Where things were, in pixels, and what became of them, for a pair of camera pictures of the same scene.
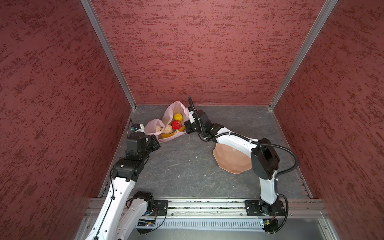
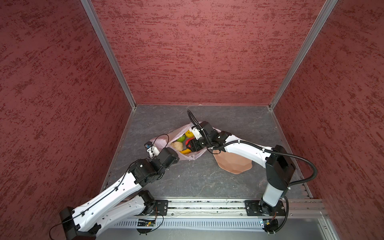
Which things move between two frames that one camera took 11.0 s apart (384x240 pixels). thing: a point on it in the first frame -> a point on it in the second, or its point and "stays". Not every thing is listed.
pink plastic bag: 155,127 -> 178,140
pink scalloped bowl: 232,159 stays
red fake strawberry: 176,124 -> 186,141
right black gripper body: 199,129 -> 200,144
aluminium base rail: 294,208 stays
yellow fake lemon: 178,116 -> 189,134
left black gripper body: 145,153 -> 161,172
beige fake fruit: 168,129 -> 177,145
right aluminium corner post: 327,8 stays
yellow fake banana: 181,129 -> 185,151
